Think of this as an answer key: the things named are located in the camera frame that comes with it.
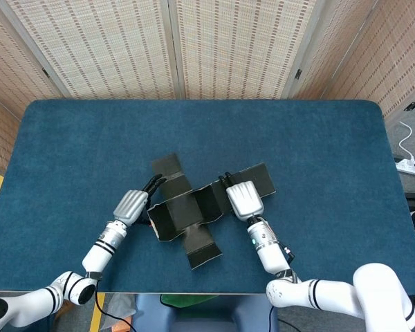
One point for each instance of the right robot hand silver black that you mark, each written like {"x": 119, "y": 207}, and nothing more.
{"x": 245, "y": 200}

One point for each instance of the left robot hand orange thumb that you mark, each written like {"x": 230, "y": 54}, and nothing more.
{"x": 131, "y": 207}

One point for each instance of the black cardboard box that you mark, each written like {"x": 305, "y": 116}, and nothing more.
{"x": 180, "y": 207}

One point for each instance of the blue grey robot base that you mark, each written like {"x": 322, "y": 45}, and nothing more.
{"x": 200, "y": 316}

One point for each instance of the clear plastic bag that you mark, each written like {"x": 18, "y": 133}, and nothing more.
{"x": 121, "y": 304}

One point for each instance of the green cloth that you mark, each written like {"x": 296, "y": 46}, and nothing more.
{"x": 183, "y": 299}

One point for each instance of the orange packet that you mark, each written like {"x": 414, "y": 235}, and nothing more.
{"x": 121, "y": 326}

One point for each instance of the black screen hinge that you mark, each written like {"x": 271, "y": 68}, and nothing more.
{"x": 298, "y": 73}
{"x": 45, "y": 72}
{"x": 411, "y": 106}

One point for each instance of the woven bamboo folding screen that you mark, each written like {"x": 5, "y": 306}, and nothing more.
{"x": 90, "y": 45}

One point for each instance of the white power strip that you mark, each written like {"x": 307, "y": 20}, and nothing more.
{"x": 411, "y": 168}

